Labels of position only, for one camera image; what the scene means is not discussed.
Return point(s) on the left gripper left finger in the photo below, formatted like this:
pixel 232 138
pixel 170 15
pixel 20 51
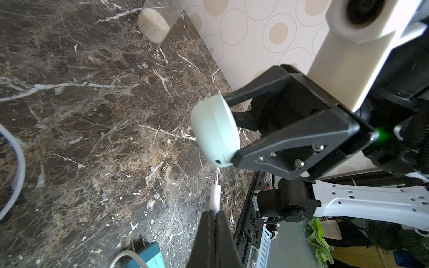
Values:
pixel 203 251

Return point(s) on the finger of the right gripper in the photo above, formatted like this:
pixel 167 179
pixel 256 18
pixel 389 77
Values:
pixel 316 144
pixel 272 80

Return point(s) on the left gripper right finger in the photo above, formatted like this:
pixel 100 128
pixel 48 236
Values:
pixel 226 251

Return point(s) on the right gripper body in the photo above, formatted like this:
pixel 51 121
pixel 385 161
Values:
pixel 402 123

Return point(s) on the teal charger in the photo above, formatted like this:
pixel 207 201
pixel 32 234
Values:
pixel 149 252

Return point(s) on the green earbud case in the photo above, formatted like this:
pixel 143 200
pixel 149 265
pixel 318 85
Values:
pixel 215 131

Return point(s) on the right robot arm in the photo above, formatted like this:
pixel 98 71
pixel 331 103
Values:
pixel 405 73

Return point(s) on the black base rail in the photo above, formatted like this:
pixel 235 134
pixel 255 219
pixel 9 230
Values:
pixel 249 230

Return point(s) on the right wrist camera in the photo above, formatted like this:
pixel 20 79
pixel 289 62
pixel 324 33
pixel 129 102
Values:
pixel 361 36

